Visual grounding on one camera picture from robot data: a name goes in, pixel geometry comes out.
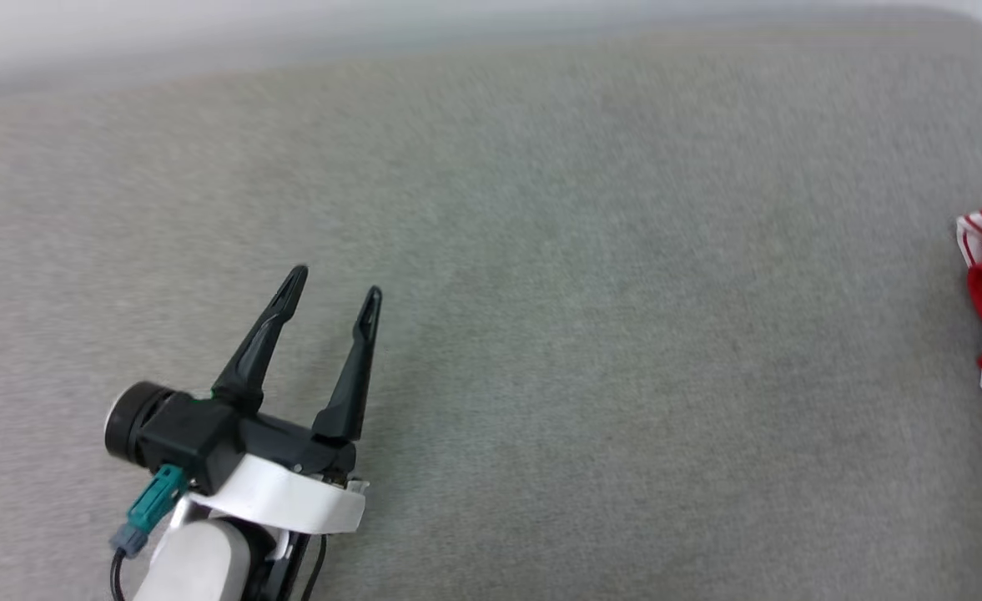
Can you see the left gripper black and white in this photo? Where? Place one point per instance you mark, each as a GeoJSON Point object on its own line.
{"type": "Point", "coordinates": [282, 497]}

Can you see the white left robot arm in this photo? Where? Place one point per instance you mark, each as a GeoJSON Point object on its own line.
{"type": "Point", "coordinates": [198, 563]}

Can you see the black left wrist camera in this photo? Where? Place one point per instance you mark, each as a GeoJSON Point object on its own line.
{"type": "Point", "coordinates": [186, 434]}

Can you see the grey fabric sofa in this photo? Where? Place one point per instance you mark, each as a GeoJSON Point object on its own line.
{"type": "Point", "coordinates": [624, 376]}

